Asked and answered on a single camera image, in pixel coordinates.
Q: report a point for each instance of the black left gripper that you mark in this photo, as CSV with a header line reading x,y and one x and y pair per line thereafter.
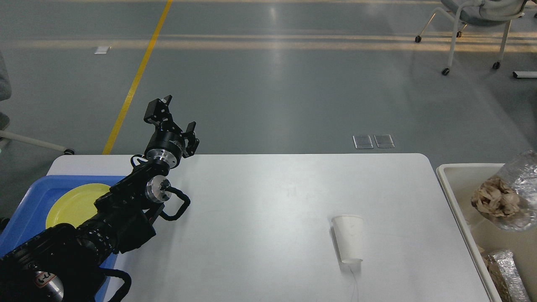
x,y
169,143

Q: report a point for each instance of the blue plastic tray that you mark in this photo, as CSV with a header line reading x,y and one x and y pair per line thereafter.
x,y
37,201

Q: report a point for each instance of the grey office chair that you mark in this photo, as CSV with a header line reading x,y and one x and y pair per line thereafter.
x,y
479,13

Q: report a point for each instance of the white plastic bin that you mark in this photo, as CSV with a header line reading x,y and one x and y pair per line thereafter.
x,y
459,181

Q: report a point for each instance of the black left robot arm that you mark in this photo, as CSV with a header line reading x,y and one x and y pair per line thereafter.
x,y
126,214

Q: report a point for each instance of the foil item in bin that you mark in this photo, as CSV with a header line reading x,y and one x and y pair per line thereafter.
x,y
502,269

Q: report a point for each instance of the yellow plate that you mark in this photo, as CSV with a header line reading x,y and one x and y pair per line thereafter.
x,y
76,206

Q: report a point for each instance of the floor outlet plate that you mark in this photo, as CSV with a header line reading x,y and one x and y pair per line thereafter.
x,y
363,141
101,50
384,141

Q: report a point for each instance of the floor outlet plate right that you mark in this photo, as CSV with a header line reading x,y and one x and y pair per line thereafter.
x,y
384,141

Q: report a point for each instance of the white object far right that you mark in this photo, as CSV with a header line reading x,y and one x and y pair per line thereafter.
x,y
524,74

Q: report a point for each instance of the floor outlet plate left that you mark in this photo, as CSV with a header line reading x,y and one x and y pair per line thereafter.
x,y
101,50

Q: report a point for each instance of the crumpled brown paper ball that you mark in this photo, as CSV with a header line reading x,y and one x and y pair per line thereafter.
x,y
496,198

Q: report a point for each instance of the white chair base left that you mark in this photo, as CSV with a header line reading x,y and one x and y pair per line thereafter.
x,y
5,94

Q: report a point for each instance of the aluminium foil tray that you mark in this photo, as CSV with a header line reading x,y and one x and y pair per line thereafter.
x,y
521,175

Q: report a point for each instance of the clear plastic cup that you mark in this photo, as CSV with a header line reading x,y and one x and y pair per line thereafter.
x,y
349,236

